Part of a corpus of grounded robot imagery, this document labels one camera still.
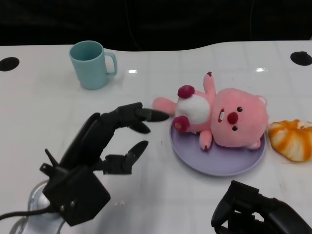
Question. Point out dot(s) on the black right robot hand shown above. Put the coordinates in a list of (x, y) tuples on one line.
[(273, 212)]

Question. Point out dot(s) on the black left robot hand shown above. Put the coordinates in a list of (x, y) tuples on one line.
[(92, 139)]

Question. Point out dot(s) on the pink plush beaver doll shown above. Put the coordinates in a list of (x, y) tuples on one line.
[(234, 122)]

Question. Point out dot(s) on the lavender plastic plate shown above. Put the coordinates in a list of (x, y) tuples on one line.
[(219, 163)]

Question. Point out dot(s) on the light blue plastic mug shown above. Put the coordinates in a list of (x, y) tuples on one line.
[(90, 70)]

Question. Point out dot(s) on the orange and white bun toy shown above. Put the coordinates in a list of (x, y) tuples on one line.
[(292, 141)]

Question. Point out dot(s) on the black table grommet hole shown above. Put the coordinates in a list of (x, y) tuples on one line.
[(8, 64), (301, 58)]

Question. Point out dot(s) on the black backdrop cloth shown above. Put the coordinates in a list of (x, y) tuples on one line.
[(170, 22)]

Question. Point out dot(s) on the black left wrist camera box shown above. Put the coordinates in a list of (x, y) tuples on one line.
[(75, 192)]

